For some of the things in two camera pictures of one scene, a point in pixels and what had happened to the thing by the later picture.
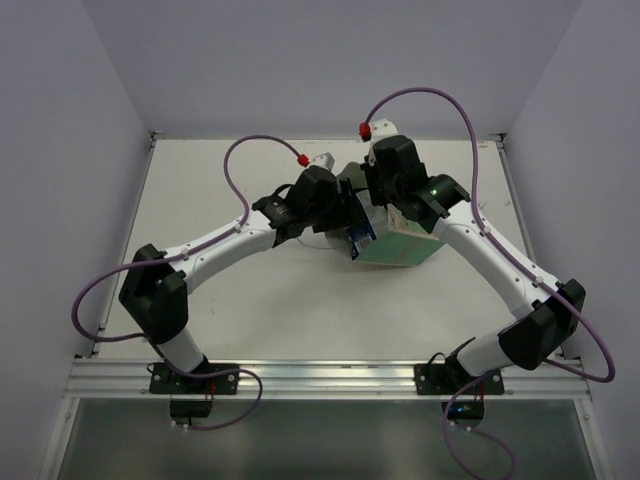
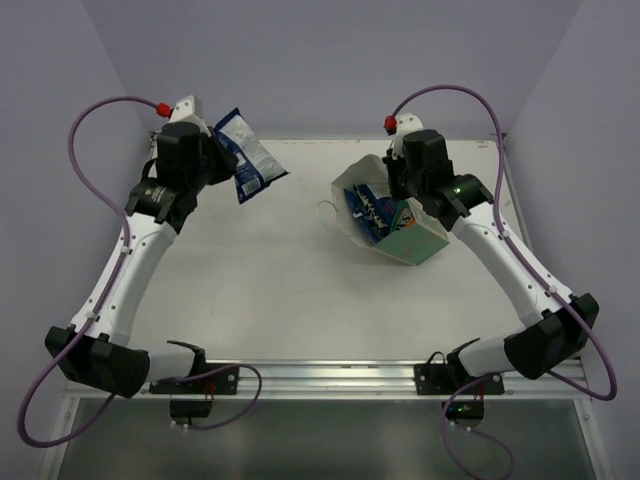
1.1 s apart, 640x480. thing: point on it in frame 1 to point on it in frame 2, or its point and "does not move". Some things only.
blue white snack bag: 366,227 to 257,165
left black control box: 190,409 does not move
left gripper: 345,201 to 222,161
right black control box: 464,409 does not move
